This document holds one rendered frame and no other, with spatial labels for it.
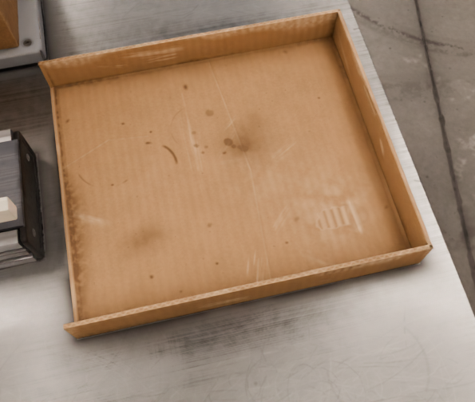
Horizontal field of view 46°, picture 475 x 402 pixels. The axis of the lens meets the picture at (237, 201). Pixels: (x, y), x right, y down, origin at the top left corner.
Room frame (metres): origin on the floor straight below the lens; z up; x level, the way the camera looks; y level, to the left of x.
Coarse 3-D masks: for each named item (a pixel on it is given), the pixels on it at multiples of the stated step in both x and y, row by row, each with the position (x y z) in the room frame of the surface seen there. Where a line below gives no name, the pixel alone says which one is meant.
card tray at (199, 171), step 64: (64, 64) 0.34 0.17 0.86; (128, 64) 0.36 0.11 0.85; (192, 64) 0.37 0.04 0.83; (256, 64) 0.37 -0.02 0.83; (320, 64) 0.36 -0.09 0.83; (64, 128) 0.29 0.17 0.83; (128, 128) 0.29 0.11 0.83; (192, 128) 0.29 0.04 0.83; (256, 128) 0.29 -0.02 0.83; (320, 128) 0.29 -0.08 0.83; (384, 128) 0.26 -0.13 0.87; (64, 192) 0.22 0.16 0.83; (128, 192) 0.22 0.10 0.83; (192, 192) 0.22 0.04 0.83; (256, 192) 0.22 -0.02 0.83; (320, 192) 0.22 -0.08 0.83; (384, 192) 0.22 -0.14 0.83; (128, 256) 0.16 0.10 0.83; (192, 256) 0.16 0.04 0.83; (256, 256) 0.16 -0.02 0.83; (320, 256) 0.16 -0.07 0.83; (384, 256) 0.14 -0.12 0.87; (128, 320) 0.10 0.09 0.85
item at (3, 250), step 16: (32, 160) 0.25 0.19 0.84; (32, 176) 0.23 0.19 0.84; (32, 192) 0.21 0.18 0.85; (32, 208) 0.20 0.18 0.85; (32, 224) 0.18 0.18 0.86; (0, 240) 0.16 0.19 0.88; (16, 240) 0.16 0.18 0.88; (32, 240) 0.16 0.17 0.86; (0, 256) 0.15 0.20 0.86; (16, 256) 0.15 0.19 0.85; (32, 256) 0.16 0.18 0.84
